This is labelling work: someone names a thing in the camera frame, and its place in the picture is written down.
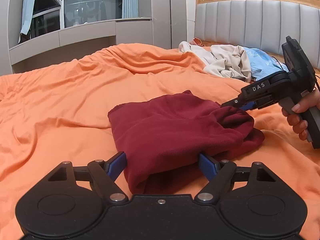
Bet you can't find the beige built-in wardrobe unit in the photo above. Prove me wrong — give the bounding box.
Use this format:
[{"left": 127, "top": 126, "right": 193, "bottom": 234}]
[{"left": 1, "top": 0, "right": 187, "bottom": 75}]

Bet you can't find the light blue left curtain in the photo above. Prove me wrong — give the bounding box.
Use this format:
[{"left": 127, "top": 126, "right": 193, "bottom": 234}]
[{"left": 20, "top": 0, "right": 35, "bottom": 35}]

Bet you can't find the light blue printed garment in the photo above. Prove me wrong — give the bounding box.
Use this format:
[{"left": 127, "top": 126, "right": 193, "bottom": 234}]
[{"left": 244, "top": 47, "right": 289, "bottom": 81}]

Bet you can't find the person right hand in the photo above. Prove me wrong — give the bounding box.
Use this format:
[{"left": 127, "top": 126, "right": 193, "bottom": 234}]
[{"left": 279, "top": 97, "right": 319, "bottom": 148}]

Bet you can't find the white cream garment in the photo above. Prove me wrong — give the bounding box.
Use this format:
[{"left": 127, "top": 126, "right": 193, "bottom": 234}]
[{"left": 178, "top": 41, "right": 252, "bottom": 83}]

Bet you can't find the grey padded headboard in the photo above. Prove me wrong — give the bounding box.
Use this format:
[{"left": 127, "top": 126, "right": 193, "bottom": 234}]
[{"left": 194, "top": 0, "right": 319, "bottom": 68}]

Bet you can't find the dark window with frame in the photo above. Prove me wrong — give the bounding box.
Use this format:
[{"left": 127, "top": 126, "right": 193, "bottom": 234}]
[{"left": 19, "top": 0, "right": 122, "bottom": 42}]

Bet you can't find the dark red knit top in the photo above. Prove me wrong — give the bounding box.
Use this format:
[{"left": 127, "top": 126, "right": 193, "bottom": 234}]
[{"left": 108, "top": 90, "right": 265, "bottom": 194}]

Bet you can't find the orange bed cover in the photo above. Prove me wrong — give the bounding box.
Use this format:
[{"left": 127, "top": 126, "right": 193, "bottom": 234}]
[{"left": 1, "top": 43, "right": 319, "bottom": 239}]

